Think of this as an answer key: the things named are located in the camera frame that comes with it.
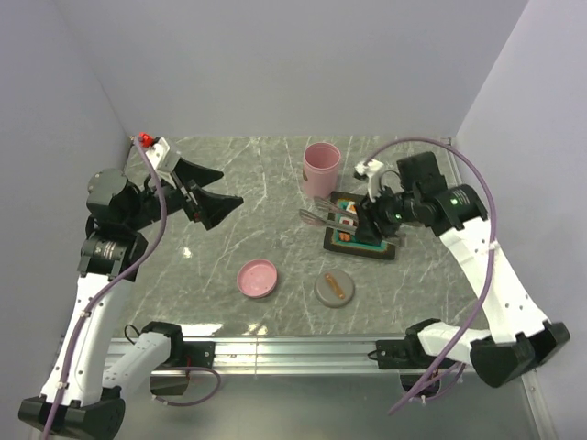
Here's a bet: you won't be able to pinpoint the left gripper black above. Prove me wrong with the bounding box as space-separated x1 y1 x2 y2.
126 156 243 231

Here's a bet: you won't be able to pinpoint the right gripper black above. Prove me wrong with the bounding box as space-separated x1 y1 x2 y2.
354 180 421 245

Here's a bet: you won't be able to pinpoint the sushi roll red centre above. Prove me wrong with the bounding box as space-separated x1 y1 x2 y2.
338 216 357 227

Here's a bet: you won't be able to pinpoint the sushi roll orange top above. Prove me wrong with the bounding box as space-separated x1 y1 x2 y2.
345 202 358 216

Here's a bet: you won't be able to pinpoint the metal tongs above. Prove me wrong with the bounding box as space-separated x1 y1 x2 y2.
298 197 358 233

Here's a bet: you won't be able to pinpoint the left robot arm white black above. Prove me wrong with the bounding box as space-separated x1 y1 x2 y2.
18 159 243 439

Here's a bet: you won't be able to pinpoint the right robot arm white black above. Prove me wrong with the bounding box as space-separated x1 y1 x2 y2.
354 152 570 388

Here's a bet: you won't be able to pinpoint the square teal black plate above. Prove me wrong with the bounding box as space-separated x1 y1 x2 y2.
323 192 396 261

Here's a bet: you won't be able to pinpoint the pink cup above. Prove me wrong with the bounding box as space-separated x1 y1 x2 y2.
302 142 341 198

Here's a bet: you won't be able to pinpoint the pink lid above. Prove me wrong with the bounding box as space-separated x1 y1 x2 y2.
237 258 278 299

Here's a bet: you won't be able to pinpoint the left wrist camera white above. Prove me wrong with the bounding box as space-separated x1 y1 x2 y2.
135 132 181 182

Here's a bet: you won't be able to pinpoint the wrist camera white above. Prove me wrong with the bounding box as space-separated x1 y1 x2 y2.
354 159 386 202
135 132 181 182

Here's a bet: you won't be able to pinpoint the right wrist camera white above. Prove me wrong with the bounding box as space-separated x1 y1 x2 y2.
354 159 386 202

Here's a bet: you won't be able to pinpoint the grey lid with strap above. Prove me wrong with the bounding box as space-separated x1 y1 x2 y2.
314 269 356 308

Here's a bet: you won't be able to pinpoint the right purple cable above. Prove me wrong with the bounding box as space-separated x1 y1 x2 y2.
360 136 497 416

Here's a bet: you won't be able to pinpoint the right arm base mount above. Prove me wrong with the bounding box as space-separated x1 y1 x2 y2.
367 337 459 399

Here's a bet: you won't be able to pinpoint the aluminium rail frame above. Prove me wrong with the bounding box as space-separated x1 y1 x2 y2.
28 137 559 440

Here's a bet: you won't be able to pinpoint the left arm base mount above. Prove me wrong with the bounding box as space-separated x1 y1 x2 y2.
150 341 216 397

